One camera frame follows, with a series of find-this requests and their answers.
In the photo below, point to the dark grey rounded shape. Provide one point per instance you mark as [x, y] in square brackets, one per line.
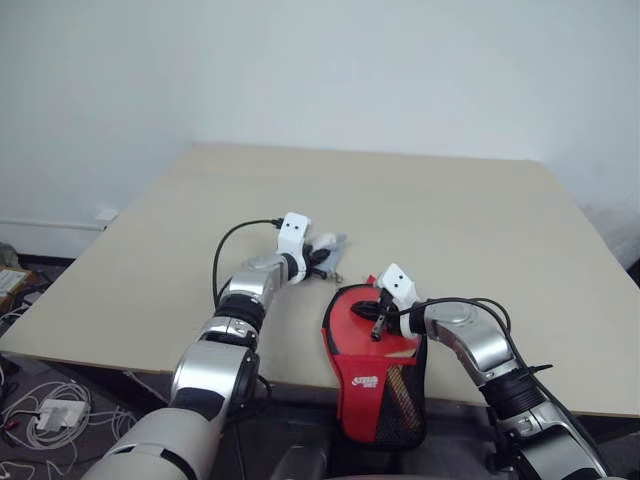
[300, 462]

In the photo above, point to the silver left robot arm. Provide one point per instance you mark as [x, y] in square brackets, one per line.
[210, 370]

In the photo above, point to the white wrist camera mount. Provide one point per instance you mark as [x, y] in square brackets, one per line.
[294, 232]
[400, 282]

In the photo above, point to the red black paddle case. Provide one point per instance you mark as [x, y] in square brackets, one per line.
[362, 382]

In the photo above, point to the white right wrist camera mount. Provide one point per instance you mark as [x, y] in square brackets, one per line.
[400, 282]

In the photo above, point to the cardboard box with papers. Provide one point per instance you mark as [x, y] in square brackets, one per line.
[11, 284]

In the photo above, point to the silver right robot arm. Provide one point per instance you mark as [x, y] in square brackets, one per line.
[480, 340]

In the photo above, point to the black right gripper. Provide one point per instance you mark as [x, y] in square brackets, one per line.
[391, 310]

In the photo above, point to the white power adapter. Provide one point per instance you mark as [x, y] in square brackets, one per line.
[60, 412]

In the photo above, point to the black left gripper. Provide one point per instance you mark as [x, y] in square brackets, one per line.
[311, 262]

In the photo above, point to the white cloth bundle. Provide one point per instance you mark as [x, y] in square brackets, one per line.
[327, 241]

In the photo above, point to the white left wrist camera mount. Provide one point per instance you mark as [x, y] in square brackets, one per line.
[294, 232]

